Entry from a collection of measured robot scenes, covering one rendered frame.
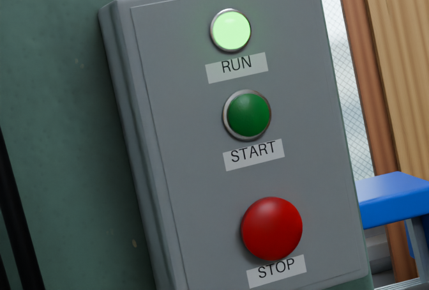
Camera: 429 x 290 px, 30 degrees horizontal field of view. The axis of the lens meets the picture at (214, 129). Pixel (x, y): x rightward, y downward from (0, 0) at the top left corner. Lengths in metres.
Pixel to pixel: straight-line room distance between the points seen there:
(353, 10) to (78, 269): 1.49
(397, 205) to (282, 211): 0.89
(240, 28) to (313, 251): 0.11
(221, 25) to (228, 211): 0.09
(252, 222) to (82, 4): 0.14
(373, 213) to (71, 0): 0.89
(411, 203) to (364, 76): 0.65
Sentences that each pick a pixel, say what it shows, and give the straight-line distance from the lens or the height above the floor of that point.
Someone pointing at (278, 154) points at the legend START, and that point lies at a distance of 0.38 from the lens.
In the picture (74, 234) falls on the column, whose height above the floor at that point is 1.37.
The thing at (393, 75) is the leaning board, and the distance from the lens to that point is 1.86.
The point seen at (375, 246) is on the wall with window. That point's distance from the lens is 2.06.
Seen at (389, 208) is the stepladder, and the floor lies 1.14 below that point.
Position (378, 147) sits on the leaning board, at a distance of 1.88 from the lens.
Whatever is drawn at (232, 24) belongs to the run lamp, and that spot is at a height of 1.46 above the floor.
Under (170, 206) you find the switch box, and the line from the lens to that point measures 0.37.
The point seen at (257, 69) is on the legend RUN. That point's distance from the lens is 0.38.
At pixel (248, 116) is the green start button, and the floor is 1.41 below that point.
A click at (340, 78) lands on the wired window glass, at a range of 2.05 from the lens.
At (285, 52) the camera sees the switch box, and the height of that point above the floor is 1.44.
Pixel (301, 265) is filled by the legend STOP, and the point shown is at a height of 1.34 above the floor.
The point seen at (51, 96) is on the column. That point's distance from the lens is 0.42.
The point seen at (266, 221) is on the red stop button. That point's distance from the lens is 0.38.
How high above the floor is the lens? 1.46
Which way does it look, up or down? 7 degrees down
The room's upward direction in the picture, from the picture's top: 11 degrees counter-clockwise
